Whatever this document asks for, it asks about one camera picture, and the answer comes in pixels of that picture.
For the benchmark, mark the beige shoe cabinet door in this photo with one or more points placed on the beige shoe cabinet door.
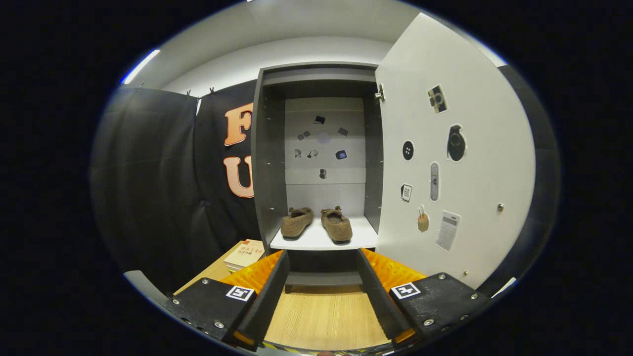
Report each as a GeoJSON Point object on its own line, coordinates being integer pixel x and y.
{"type": "Point", "coordinates": [484, 148]}

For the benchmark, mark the black backdrop cloth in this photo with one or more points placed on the black backdrop cloth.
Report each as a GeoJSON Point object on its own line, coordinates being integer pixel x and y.
{"type": "Point", "coordinates": [148, 188]}

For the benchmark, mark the brown fuzzy slipper shoe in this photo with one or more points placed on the brown fuzzy slipper shoe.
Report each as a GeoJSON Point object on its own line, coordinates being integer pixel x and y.
{"type": "Point", "coordinates": [295, 225]}
{"type": "Point", "coordinates": [337, 227]}

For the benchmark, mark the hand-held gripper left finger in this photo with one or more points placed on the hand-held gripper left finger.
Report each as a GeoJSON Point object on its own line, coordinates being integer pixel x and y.
{"type": "Point", "coordinates": [269, 296]}

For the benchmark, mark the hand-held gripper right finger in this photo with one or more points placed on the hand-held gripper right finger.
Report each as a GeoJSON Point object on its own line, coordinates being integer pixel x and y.
{"type": "Point", "coordinates": [378, 296]}

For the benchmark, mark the dark grey shoe cabinet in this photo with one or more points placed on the dark grey shoe cabinet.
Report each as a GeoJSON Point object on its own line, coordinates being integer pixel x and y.
{"type": "Point", "coordinates": [269, 173]}

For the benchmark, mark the white cabinet shelf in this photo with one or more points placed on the white cabinet shelf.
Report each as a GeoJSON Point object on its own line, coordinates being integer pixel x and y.
{"type": "Point", "coordinates": [316, 240]}

